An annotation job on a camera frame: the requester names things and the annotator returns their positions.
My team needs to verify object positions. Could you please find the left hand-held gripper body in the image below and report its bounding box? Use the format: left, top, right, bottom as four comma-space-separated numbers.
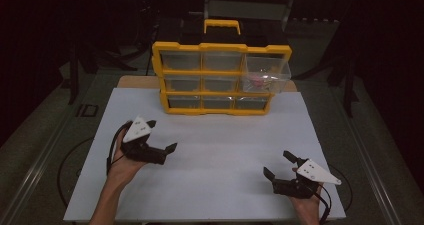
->
120, 115, 168, 166

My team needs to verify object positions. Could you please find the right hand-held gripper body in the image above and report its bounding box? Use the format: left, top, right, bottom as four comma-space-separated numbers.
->
272, 158, 343, 200

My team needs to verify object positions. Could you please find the clear plastic drawer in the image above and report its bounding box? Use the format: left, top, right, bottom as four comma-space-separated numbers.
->
240, 53, 293, 95

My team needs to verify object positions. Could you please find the person's right hand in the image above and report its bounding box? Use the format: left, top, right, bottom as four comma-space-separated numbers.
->
288, 166, 325, 225

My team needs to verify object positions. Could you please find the person's left hand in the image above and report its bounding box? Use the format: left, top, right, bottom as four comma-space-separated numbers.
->
107, 127, 148, 187

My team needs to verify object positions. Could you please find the white table board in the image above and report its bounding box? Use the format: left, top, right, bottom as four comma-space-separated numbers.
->
62, 87, 347, 223

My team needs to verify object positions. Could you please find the set of closed clear drawers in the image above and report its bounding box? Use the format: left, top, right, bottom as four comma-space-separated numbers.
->
159, 50, 272, 111

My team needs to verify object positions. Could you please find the yellow organizer cabinet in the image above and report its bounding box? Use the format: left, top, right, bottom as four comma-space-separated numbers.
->
151, 40, 293, 117

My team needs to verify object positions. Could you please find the black tripod stand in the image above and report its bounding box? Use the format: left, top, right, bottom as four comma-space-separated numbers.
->
67, 39, 138, 106
292, 49, 360, 119

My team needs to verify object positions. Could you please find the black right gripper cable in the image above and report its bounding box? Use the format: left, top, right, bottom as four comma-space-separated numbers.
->
313, 164, 354, 225

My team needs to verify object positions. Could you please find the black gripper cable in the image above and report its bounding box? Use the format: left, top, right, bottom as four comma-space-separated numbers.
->
56, 120, 134, 216
313, 164, 354, 225

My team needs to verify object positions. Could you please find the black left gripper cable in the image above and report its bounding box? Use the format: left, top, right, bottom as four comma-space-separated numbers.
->
56, 120, 134, 216

